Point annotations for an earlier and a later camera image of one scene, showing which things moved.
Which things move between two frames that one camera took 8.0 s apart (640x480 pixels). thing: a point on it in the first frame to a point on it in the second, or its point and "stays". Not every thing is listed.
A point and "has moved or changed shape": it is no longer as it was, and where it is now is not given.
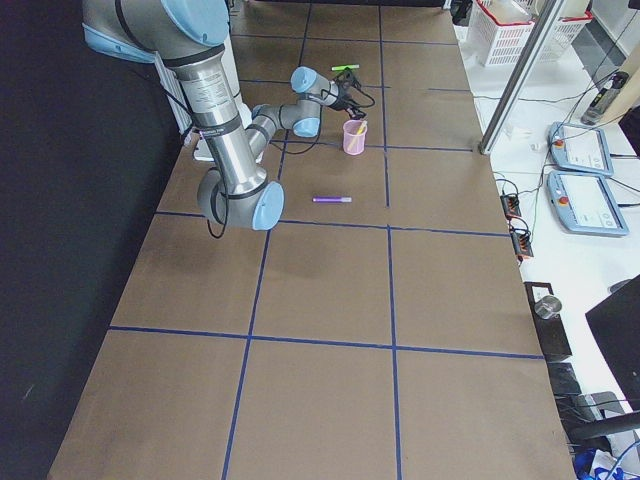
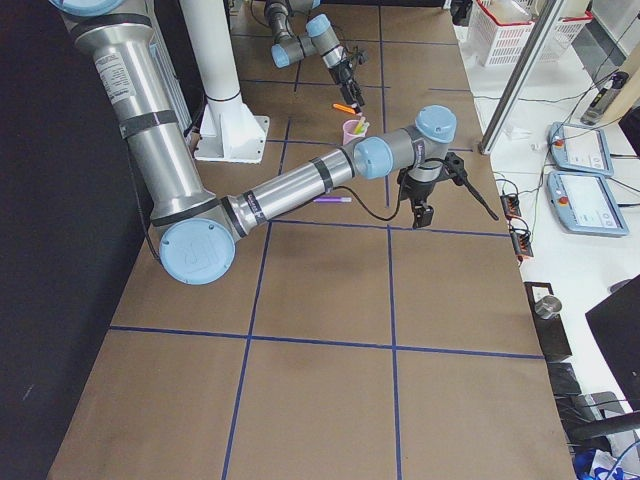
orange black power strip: [511, 206] stays
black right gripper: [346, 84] to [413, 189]
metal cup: [547, 307] stays
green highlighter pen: [343, 67] has moved or changed shape
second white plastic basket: [569, 28] stays
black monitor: [615, 325] stays
